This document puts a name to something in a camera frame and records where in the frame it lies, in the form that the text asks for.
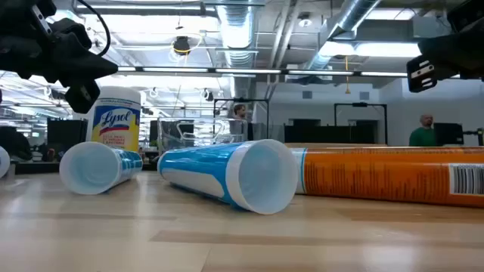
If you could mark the black overhead camera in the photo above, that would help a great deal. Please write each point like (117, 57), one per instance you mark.
(182, 45)

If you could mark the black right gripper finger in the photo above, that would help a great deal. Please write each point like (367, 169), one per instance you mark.
(440, 53)
(421, 77)

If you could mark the black monitor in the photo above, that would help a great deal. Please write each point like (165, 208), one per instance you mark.
(66, 132)
(448, 134)

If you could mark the clear plastic bin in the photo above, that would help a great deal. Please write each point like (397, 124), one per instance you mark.
(204, 130)

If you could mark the long light bar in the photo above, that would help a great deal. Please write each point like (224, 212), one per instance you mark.
(246, 70)

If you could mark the person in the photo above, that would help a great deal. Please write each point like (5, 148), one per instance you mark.
(423, 136)
(240, 117)

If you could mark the Lysol wipes canister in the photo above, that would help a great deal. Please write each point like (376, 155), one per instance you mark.
(117, 124)

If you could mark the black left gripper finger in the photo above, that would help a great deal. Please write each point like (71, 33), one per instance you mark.
(90, 66)
(82, 96)

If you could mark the orange sealant cartridge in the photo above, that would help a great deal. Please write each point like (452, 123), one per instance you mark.
(378, 174)

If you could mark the black cabinet row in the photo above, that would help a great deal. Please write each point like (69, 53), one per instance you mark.
(325, 134)

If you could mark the dark office chair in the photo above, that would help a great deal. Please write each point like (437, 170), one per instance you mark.
(15, 143)

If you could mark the silver ventilation duct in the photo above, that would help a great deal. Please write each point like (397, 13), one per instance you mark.
(351, 19)
(238, 30)

